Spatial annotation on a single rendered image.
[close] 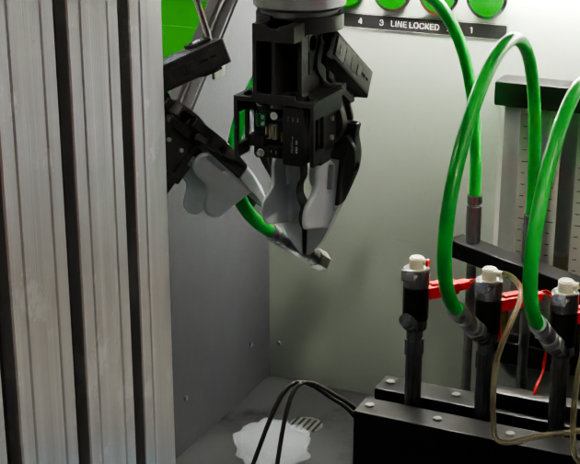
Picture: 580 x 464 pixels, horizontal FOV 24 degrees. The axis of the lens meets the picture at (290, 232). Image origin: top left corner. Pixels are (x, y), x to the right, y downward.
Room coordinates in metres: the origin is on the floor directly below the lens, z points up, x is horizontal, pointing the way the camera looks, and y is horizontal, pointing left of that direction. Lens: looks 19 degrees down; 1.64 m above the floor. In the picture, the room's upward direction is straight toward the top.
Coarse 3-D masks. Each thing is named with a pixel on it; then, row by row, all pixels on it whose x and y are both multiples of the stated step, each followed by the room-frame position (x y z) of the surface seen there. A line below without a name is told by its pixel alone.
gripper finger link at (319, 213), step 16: (336, 160) 1.07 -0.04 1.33; (320, 176) 1.06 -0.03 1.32; (336, 176) 1.07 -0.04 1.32; (320, 192) 1.06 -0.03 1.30; (304, 208) 1.04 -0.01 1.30; (320, 208) 1.07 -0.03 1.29; (336, 208) 1.07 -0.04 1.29; (304, 224) 1.04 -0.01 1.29; (320, 224) 1.07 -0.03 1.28; (320, 240) 1.08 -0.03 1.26
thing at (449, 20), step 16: (432, 0) 1.45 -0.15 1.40; (448, 16) 1.46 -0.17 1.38; (448, 32) 1.48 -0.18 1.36; (464, 48) 1.48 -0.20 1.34; (464, 64) 1.49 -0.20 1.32; (464, 80) 1.50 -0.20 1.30; (240, 112) 1.26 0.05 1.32; (240, 128) 1.26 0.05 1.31; (480, 128) 1.51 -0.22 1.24; (480, 144) 1.51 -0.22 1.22; (480, 160) 1.51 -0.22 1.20; (480, 176) 1.51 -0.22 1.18; (480, 192) 1.51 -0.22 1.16; (240, 208) 1.26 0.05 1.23; (256, 224) 1.27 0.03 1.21
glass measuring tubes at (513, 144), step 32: (512, 96) 1.54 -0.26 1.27; (544, 96) 1.52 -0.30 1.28; (512, 128) 1.54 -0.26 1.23; (544, 128) 1.53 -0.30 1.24; (576, 128) 1.52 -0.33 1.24; (512, 160) 1.54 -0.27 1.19; (576, 160) 1.53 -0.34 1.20; (512, 192) 1.55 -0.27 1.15; (576, 192) 1.53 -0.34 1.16; (512, 224) 1.55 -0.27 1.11; (544, 224) 1.55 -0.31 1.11; (576, 224) 1.53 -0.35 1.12; (544, 256) 1.55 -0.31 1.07; (576, 256) 1.53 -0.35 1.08; (512, 288) 1.56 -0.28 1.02; (512, 352) 1.53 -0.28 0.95; (544, 352) 1.51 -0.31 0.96; (576, 352) 1.50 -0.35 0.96
